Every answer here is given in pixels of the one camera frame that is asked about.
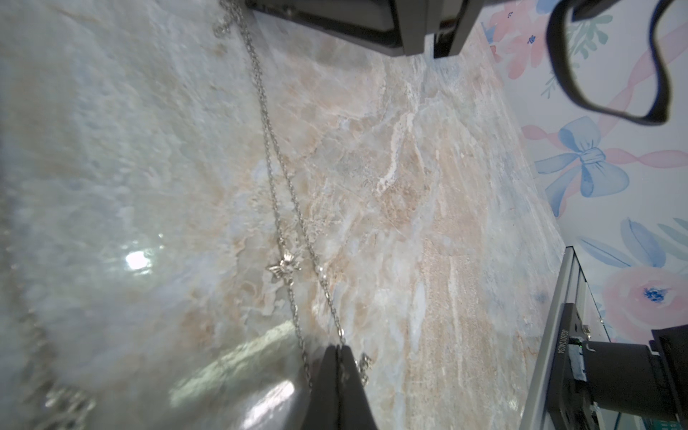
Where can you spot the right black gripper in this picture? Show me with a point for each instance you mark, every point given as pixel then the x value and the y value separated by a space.
pixel 391 27

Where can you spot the aluminium mounting rail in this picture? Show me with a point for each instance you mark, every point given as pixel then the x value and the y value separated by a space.
pixel 552 401

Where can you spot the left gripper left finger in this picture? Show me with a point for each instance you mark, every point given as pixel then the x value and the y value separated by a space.
pixel 323 412

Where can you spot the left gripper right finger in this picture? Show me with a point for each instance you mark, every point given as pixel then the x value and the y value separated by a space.
pixel 354 412

